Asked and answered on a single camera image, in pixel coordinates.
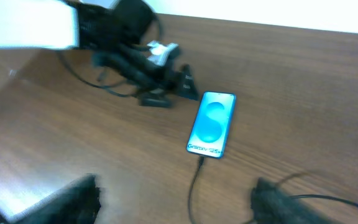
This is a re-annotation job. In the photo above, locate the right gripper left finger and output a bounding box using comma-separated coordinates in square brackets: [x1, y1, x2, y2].
[0, 174, 101, 224]

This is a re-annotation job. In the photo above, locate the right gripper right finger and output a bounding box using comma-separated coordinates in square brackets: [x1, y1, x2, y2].
[250, 177, 335, 224]

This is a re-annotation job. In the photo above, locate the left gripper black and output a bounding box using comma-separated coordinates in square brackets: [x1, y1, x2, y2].
[92, 45, 200, 108]

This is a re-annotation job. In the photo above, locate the blue Galaxy smartphone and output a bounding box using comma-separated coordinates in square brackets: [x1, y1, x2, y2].
[186, 91, 236, 159]

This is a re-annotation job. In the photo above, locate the black charger cable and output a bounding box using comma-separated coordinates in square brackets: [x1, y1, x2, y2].
[187, 155, 358, 224]

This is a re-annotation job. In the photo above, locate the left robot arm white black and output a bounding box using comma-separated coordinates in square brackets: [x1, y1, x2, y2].
[0, 0, 200, 108]

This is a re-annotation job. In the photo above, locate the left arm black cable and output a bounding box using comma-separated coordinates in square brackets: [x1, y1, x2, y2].
[56, 15, 166, 99]

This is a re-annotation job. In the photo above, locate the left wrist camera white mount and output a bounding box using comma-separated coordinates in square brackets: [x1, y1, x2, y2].
[147, 40, 181, 67]

